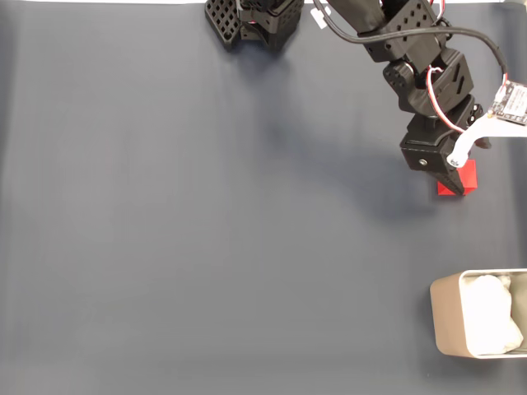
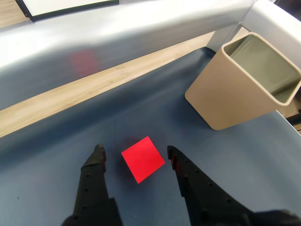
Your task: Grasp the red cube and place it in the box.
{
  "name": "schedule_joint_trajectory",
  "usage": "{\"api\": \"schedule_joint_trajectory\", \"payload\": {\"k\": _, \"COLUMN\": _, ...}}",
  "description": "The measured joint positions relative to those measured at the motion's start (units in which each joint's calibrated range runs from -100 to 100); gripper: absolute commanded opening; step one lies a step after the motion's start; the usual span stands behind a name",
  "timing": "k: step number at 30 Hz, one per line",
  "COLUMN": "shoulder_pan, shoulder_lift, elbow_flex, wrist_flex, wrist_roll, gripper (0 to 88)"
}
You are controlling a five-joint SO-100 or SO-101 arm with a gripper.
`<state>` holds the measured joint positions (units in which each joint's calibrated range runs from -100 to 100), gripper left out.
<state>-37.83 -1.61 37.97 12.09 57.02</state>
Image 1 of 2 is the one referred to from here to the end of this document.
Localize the red cube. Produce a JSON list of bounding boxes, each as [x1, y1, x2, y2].
[[436, 159, 478, 198]]

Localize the beige metal box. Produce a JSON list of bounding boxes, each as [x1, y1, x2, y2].
[[429, 267, 527, 360]]

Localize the white crumpled tissue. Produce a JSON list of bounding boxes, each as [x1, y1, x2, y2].
[[459, 274, 525, 356]]

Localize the grey table mat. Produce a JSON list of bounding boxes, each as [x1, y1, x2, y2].
[[0, 2, 527, 395]]

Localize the red and white servo wire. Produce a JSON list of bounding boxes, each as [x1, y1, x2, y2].
[[426, 65, 469, 133]]

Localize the white cable tag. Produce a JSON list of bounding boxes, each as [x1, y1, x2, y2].
[[310, 7, 330, 30]]

